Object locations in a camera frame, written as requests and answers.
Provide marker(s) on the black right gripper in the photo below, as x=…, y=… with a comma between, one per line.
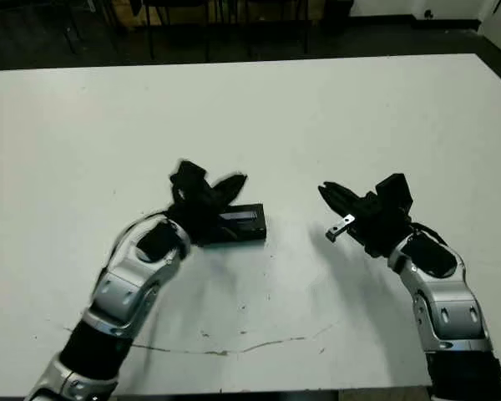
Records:
x=376, y=229

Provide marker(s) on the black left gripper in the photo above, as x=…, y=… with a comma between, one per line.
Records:
x=198, y=213

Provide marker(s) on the black box lid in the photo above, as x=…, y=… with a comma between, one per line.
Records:
x=246, y=234

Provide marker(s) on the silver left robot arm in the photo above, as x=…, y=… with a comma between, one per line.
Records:
x=125, y=288

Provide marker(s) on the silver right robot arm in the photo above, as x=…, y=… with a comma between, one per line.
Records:
x=451, y=301

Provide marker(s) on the black office chair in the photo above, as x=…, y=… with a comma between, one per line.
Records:
x=305, y=37
x=151, y=37

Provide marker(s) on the black waste bin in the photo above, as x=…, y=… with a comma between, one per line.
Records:
x=340, y=16

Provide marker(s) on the dark metal chair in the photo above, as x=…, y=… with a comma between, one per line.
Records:
x=71, y=37

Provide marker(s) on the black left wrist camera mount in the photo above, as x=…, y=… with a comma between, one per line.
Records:
x=190, y=173

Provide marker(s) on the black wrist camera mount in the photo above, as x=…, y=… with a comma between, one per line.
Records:
x=394, y=192
x=190, y=173

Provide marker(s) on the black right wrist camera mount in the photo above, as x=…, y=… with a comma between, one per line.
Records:
x=394, y=192

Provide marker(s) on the small black wall fitting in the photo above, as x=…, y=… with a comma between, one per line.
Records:
x=428, y=16

